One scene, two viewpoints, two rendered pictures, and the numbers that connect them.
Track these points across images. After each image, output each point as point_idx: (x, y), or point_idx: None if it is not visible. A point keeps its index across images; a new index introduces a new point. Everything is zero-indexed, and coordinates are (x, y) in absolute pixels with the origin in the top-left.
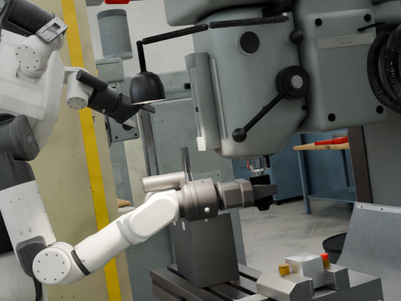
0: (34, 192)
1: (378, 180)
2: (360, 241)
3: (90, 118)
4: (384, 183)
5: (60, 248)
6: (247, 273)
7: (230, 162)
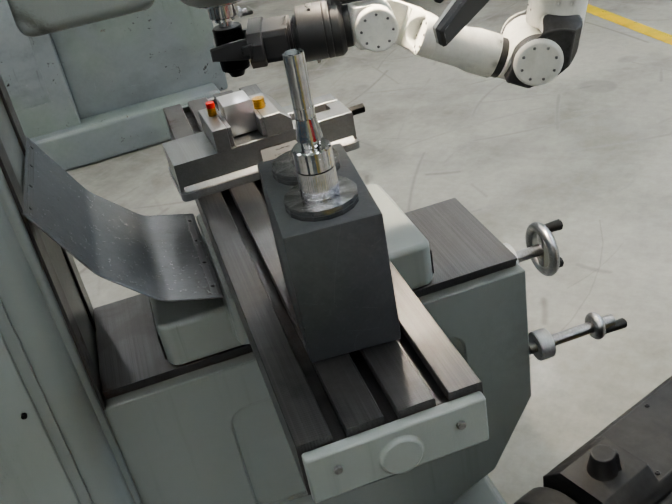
0: None
1: (5, 149)
2: (75, 240)
3: None
4: (7, 147)
5: (512, 20)
6: (262, 296)
7: None
